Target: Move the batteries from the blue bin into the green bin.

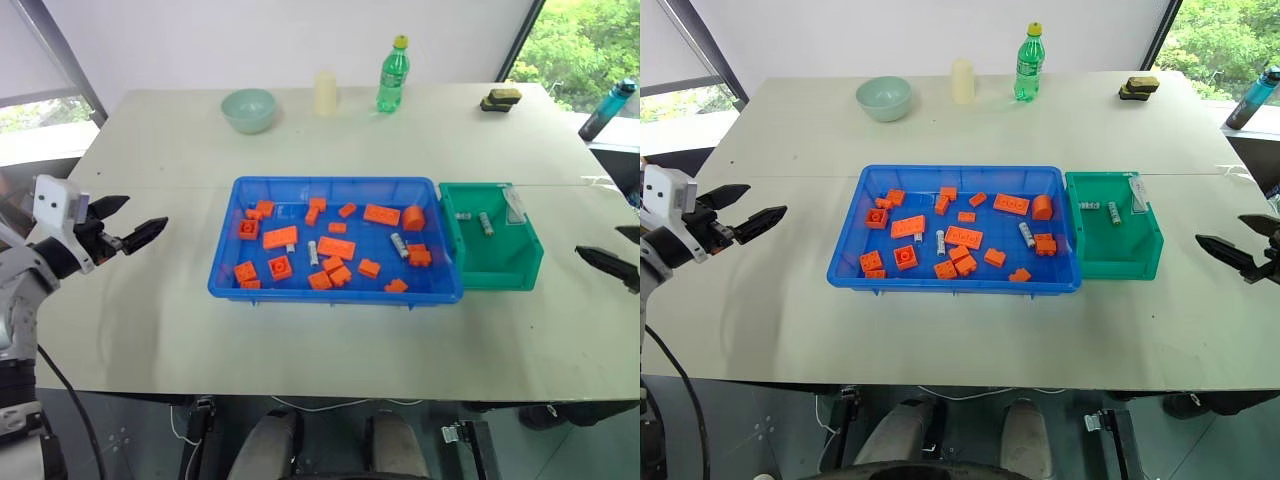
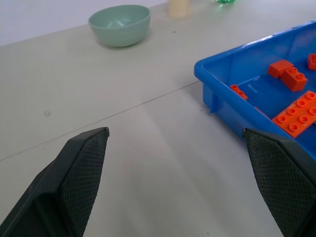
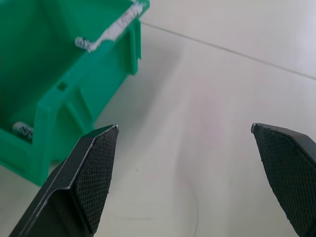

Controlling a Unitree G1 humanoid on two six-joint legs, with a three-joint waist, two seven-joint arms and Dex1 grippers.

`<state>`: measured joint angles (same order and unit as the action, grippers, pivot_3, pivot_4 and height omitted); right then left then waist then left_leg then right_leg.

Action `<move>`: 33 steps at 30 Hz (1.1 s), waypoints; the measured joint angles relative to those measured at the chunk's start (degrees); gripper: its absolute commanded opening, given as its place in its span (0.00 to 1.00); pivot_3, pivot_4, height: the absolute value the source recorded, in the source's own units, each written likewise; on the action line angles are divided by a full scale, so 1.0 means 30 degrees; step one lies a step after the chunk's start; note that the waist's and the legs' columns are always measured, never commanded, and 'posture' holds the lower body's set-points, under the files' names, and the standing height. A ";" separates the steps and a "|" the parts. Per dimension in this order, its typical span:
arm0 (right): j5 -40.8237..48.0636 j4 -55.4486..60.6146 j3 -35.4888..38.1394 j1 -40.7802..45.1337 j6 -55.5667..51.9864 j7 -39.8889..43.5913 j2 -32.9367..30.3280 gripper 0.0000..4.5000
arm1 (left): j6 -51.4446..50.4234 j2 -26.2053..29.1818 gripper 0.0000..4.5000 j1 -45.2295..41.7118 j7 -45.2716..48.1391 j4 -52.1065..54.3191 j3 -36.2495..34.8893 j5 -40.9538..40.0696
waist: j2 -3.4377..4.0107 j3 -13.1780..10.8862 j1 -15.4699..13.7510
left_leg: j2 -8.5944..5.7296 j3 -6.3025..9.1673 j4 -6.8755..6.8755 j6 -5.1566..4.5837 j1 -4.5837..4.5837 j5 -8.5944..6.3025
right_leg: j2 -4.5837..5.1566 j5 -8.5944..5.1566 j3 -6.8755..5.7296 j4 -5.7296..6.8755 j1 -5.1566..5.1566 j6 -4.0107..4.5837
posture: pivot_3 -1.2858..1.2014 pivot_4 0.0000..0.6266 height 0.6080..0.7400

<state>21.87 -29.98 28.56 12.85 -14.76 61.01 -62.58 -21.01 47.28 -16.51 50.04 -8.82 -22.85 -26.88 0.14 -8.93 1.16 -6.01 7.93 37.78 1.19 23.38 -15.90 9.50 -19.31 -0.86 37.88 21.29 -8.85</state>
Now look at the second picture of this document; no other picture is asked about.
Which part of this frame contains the small orange studded brick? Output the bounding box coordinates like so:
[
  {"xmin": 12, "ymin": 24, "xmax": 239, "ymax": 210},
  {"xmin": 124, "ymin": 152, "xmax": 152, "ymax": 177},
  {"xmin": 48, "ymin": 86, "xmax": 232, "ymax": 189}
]
[{"xmin": 230, "ymin": 84, "xmax": 248, "ymax": 101}]

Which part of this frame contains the orange flat studded plate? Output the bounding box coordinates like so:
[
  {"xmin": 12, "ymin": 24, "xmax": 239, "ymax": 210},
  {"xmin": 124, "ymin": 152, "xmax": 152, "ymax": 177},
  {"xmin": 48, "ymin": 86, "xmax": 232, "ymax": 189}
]
[{"xmin": 272, "ymin": 90, "xmax": 316, "ymax": 138}]

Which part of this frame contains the red plastic building brick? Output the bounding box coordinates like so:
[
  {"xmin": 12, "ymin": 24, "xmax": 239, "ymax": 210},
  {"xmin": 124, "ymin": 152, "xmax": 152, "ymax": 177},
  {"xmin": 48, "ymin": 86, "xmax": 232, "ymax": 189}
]
[{"xmin": 268, "ymin": 59, "xmax": 294, "ymax": 79}]

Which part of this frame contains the pale green bowl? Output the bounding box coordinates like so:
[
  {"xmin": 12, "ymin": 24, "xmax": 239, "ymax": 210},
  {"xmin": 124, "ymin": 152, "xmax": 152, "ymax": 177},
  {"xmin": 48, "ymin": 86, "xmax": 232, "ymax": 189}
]
[{"xmin": 88, "ymin": 4, "xmax": 151, "ymax": 48}]

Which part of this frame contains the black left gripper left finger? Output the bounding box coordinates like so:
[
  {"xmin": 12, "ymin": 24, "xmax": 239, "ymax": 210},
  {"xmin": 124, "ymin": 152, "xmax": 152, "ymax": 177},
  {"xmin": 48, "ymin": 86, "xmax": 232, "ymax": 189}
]
[{"xmin": 0, "ymin": 127, "xmax": 110, "ymax": 237}]

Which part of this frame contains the cream plastic cup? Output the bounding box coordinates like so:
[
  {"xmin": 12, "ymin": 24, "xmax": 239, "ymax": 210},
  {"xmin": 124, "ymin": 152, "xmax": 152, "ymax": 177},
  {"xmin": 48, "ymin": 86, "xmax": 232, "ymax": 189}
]
[{"xmin": 168, "ymin": 0, "xmax": 191, "ymax": 18}]

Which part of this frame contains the blue plastic tray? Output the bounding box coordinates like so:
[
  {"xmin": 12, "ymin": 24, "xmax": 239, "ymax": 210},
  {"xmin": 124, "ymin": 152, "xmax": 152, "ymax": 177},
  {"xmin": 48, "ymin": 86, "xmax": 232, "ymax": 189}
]
[{"xmin": 194, "ymin": 20, "xmax": 316, "ymax": 160}]

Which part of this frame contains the orange two-stud brick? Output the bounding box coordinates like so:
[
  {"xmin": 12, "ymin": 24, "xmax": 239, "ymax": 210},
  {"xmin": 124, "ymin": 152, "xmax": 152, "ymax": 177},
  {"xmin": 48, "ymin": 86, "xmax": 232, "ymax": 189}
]
[{"xmin": 280, "ymin": 67, "xmax": 309, "ymax": 92}]

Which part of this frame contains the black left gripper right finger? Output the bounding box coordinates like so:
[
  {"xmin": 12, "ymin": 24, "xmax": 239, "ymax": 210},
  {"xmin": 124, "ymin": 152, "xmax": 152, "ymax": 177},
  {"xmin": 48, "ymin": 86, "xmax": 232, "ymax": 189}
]
[{"xmin": 241, "ymin": 127, "xmax": 316, "ymax": 237}]

